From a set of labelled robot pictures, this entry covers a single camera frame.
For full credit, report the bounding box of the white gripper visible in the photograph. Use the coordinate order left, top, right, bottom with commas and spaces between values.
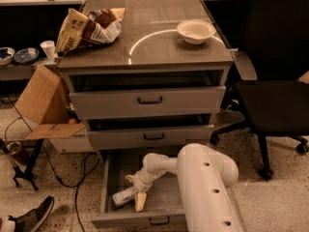
125, 168, 165, 213

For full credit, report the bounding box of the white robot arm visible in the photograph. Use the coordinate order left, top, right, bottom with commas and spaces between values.
126, 143, 243, 232

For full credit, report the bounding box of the bottom grey drawer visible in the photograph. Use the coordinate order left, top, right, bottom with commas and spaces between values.
92, 147, 186, 232

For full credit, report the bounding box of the grey drawer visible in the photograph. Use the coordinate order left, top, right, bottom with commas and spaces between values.
87, 124, 214, 150
92, 147, 186, 232
70, 86, 225, 120

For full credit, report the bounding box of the middle grey drawer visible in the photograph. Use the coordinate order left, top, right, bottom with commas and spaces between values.
87, 124, 214, 150

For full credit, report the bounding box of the grey drawer cabinet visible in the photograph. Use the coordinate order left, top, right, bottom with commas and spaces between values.
57, 0, 234, 157

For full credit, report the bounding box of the top grey drawer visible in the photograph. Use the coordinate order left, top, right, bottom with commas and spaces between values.
70, 86, 225, 120

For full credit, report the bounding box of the dark shoe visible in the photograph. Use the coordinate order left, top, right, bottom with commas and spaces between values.
0, 196, 55, 232

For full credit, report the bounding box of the black tripod stand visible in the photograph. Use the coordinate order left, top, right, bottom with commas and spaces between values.
0, 139, 43, 190

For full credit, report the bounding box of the open cardboard box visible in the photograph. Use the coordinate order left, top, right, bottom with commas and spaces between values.
15, 66, 94, 153

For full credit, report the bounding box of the brown drink cup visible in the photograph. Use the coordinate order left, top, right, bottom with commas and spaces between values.
8, 141, 30, 165

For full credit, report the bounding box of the low grey shelf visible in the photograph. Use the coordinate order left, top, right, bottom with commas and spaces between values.
0, 59, 57, 81

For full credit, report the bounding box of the crumpled chip bag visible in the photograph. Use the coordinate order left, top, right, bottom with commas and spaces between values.
55, 8, 126, 53

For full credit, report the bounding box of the white paper cup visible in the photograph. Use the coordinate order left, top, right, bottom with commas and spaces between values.
41, 41, 55, 61

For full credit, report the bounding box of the blue patterned bowl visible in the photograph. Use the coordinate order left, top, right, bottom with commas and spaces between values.
14, 47, 40, 65

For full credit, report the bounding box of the white blue bowl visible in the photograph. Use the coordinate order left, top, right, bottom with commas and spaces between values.
0, 47, 15, 66

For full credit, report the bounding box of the black office chair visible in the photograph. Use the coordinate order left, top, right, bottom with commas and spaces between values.
211, 0, 309, 180

